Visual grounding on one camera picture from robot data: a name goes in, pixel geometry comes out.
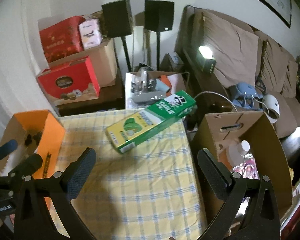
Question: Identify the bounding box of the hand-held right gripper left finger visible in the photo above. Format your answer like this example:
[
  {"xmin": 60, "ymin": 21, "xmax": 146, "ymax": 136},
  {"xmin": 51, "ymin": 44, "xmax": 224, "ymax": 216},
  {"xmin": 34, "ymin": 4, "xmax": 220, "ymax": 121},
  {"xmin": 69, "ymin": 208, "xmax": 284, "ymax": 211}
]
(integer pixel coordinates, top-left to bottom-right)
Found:
[{"xmin": 13, "ymin": 147, "xmax": 97, "ymax": 240}]

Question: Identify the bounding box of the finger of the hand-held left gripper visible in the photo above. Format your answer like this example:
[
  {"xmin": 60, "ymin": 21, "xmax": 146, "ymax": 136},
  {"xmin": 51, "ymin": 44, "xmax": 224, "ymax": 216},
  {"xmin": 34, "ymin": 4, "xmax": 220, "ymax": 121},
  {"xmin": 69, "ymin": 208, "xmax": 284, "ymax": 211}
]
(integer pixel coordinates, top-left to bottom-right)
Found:
[
  {"xmin": 0, "ymin": 153, "xmax": 43, "ymax": 184},
  {"xmin": 0, "ymin": 140, "xmax": 18, "ymax": 161}
]

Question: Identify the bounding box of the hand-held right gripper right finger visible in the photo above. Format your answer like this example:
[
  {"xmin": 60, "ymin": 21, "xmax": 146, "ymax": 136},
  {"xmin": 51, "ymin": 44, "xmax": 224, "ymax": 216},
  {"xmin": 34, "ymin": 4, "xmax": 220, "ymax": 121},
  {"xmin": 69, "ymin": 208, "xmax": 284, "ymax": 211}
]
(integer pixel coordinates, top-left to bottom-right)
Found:
[{"xmin": 197, "ymin": 148, "xmax": 282, "ymax": 240}]

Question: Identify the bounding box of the orange cardboard box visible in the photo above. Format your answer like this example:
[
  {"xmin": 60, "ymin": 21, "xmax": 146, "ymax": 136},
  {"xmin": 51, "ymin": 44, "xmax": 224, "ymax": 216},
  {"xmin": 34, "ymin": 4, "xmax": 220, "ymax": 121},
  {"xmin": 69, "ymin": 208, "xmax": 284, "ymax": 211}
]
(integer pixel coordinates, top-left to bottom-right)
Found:
[{"xmin": 0, "ymin": 109, "xmax": 66, "ymax": 222}]

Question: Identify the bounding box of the green yellow toothpaste box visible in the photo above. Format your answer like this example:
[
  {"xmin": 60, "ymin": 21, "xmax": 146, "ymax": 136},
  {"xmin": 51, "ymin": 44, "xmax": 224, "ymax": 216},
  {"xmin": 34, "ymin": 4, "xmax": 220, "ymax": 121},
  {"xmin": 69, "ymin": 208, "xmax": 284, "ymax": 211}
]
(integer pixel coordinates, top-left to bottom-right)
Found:
[{"xmin": 107, "ymin": 90, "xmax": 197, "ymax": 155}]

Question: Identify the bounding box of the plastic bottle with white cap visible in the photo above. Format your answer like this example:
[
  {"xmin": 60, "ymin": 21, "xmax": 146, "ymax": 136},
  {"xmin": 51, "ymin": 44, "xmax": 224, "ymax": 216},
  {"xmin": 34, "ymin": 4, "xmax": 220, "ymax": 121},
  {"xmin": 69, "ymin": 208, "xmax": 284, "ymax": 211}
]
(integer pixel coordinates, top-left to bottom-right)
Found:
[{"xmin": 227, "ymin": 140, "xmax": 251, "ymax": 171}]

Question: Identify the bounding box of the yellow checkered tablecloth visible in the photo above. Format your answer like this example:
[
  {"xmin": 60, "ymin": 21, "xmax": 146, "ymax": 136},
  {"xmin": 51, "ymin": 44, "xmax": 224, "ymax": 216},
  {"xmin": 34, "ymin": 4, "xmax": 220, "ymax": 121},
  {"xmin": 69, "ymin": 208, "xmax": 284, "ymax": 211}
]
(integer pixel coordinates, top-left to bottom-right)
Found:
[{"xmin": 44, "ymin": 109, "xmax": 208, "ymax": 240}]

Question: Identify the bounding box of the brown cardboard box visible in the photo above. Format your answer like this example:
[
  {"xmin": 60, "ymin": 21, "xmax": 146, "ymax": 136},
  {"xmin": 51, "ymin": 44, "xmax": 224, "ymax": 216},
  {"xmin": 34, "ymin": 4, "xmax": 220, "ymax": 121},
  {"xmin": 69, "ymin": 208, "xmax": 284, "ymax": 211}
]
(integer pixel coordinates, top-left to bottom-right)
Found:
[{"xmin": 191, "ymin": 111, "xmax": 294, "ymax": 221}]

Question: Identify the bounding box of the dark wooden side table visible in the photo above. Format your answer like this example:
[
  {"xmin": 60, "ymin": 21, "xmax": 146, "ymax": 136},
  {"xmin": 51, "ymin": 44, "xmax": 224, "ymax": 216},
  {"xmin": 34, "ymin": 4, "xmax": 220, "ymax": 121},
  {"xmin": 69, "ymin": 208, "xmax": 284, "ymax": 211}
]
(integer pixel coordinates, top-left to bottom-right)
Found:
[{"xmin": 56, "ymin": 80, "xmax": 127, "ymax": 117}]

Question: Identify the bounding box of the light blue device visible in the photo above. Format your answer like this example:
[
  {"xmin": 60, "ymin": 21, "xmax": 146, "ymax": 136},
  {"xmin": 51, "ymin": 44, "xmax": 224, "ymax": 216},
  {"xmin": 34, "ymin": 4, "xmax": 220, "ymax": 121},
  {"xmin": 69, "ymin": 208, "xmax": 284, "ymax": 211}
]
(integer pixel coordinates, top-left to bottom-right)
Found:
[{"xmin": 227, "ymin": 82, "xmax": 264, "ymax": 111}]

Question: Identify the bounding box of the red gift box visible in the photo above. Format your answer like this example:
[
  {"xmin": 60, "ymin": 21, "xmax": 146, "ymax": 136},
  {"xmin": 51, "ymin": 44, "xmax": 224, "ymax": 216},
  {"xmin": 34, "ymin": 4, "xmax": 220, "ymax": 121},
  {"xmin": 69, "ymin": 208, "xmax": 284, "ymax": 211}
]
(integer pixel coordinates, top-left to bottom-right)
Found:
[{"xmin": 36, "ymin": 56, "xmax": 101, "ymax": 106}]

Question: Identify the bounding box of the white dome device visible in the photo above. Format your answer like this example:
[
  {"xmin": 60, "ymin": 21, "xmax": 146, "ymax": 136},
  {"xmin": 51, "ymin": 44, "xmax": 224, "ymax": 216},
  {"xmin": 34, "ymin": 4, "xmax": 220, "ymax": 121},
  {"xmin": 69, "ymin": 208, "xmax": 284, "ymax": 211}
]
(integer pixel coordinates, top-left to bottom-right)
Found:
[{"xmin": 261, "ymin": 94, "xmax": 281, "ymax": 124}]

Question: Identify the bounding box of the brown sofa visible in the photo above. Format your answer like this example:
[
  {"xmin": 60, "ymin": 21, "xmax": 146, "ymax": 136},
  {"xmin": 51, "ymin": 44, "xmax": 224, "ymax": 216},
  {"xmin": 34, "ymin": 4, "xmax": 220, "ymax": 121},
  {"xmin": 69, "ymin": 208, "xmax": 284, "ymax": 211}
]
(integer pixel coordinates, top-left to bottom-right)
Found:
[{"xmin": 174, "ymin": 5, "xmax": 300, "ymax": 157}]

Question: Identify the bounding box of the open carton with clutter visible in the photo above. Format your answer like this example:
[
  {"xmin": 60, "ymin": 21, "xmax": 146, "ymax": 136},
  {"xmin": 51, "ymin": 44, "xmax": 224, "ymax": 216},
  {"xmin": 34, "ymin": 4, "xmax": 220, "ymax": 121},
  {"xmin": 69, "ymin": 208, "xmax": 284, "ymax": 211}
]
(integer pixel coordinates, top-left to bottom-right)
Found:
[{"xmin": 125, "ymin": 70, "xmax": 188, "ymax": 110}]

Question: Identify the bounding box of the large brown storage carton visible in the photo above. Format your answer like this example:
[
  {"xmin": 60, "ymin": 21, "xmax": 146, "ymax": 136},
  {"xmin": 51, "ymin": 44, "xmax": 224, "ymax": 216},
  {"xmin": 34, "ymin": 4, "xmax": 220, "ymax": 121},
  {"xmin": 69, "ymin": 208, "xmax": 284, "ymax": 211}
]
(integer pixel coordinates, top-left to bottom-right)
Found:
[{"xmin": 49, "ymin": 39, "xmax": 118, "ymax": 88}]

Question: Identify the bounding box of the small lit lamp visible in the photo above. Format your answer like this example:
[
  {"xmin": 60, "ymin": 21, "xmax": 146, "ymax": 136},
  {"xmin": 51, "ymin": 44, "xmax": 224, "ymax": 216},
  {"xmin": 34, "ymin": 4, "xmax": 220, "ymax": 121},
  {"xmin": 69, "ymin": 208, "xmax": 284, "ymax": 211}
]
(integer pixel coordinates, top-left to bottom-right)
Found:
[{"xmin": 196, "ymin": 45, "xmax": 217, "ymax": 74}]

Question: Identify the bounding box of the small brown sofa cushion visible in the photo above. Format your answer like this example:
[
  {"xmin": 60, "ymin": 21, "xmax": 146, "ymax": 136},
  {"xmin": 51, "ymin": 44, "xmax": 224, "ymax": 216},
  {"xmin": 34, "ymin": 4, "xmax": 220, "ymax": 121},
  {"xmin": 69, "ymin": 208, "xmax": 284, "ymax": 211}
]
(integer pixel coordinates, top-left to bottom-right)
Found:
[{"xmin": 281, "ymin": 60, "xmax": 300, "ymax": 98}]

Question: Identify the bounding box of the small white blue box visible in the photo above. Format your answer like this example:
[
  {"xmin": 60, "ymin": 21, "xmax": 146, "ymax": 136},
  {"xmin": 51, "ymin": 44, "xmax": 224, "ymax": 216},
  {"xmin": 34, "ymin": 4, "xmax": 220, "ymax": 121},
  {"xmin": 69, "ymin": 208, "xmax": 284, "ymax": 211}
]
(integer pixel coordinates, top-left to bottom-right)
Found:
[{"xmin": 165, "ymin": 52, "xmax": 185, "ymax": 66}]

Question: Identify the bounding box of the medium brown sofa cushion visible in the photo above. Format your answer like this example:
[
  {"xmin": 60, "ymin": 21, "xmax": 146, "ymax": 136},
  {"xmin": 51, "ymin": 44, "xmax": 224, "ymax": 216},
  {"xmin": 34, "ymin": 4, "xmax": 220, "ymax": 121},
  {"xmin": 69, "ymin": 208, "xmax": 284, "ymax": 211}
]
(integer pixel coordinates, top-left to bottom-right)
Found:
[{"xmin": 255, "ymin": 39, "xmax": 290, "ymax": 93}]

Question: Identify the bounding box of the large brown sofa cushion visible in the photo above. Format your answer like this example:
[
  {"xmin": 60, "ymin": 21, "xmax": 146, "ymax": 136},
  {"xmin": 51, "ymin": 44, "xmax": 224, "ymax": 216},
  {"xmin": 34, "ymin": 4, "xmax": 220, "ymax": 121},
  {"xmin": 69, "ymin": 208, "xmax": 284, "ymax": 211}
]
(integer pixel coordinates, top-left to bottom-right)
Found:
[{"xmin": 202, "ymin": 11, "xmax": 260, "ymax": 93}]

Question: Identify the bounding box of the black speaker stand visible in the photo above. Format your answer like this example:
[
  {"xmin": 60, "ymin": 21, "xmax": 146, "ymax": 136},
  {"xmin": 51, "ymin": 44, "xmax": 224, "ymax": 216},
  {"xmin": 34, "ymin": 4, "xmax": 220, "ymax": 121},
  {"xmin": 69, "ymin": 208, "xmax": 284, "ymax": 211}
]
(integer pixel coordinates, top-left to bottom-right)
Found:
[
  {"xmin": 119, "ymin": 37, "xmax": 133, "ymax": 73},
  {"xmin": 155, "ymin": 31, "xmax": 162, "ymax": 71}
]

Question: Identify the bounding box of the black speaker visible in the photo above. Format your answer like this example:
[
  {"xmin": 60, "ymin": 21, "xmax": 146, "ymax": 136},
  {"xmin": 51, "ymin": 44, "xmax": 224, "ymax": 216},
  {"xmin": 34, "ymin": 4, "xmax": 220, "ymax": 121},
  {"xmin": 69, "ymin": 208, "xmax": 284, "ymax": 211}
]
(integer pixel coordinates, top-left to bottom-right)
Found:
[
  {"xmin": 144, "ymin": 0, "xmax": 175, "ymax": 32},
  {"xmin": 101, "ymin": 0, "xmax": 134, "ymax": 39}
]

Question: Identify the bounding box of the white cable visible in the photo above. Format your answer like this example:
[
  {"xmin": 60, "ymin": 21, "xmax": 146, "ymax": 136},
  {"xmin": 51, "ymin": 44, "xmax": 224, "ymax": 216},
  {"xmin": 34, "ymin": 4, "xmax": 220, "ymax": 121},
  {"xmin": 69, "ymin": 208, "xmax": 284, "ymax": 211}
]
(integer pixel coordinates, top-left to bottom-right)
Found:
[{"xmin": 193, "ymin": 91, "xmax": 238, "ymax": 113}]

